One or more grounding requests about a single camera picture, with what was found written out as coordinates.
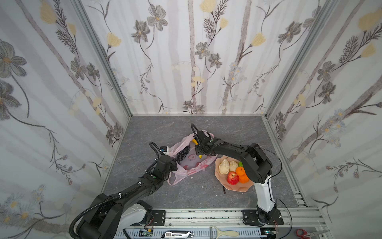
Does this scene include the yellow fake banana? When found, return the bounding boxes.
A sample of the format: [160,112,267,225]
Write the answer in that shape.
[192,139,202,159]

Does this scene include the black grape bunch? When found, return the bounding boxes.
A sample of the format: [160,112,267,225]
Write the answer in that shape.
[176,145,191,164]

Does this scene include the pink plastic bag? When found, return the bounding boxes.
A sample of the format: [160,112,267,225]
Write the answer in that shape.
[167,133,217,186]

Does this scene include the beige fake bun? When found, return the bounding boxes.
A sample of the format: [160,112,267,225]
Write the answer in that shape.
[229,161,239,172]
[218,159,230,175]

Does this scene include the red fake apple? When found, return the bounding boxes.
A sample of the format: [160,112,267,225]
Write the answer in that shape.
[227,171,239,185]

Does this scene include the small orange fake fruit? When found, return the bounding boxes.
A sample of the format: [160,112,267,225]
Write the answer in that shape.
[235,166,246,177]

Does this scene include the orange fake tangerine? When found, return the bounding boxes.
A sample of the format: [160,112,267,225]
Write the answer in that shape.
[239,174,250,184]

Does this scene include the peach plastic bowl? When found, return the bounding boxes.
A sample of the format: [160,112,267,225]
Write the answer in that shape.
[215,156,254,193]

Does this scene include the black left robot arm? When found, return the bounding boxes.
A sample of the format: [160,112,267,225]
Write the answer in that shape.
[69,142,177,239]

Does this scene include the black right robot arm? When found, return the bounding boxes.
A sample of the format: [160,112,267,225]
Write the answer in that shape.
[191,124,281,226]

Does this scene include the white utility knife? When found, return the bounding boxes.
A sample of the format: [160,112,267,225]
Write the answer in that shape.
[161,230,194,239]

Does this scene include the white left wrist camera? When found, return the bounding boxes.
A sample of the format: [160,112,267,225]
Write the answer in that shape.
[160,146,169,154]

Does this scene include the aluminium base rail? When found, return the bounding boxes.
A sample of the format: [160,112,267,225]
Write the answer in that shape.
[113,204,331,239]

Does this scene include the cream handled peeler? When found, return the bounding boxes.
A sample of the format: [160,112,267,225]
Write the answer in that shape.
[210,226,239,239]

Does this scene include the red handled scissors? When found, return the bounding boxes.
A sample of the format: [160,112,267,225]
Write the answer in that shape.
[295,229,329,239]

